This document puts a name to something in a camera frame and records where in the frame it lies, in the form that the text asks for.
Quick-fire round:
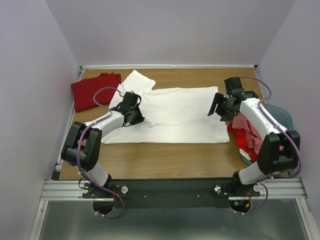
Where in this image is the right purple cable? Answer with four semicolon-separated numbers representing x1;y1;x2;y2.
233;76;303;216

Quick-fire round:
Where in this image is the purple cable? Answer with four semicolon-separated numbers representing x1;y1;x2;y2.
233;76;303;216
76;86;126;220

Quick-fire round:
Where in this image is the folded dark red t shirt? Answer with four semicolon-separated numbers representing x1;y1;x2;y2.
71;72;122;113

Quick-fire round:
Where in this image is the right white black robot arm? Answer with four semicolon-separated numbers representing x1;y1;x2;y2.
208;76;302;196

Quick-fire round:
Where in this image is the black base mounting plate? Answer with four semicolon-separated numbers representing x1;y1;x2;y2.
82;177;260;211

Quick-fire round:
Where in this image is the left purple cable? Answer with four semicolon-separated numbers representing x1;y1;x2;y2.
76;86;126;220

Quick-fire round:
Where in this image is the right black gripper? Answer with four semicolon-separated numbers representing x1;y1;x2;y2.
207;92;236;123

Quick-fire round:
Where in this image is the white t shirt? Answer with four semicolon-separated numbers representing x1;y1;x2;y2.
99;70;230;145

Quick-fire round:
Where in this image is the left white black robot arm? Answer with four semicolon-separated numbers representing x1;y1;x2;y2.
60;91;145;198

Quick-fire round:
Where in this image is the pink t shirt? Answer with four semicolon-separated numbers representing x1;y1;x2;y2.
232;113;263;153

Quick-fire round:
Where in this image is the teal laundry basket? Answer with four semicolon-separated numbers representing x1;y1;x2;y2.
239;103;293;165

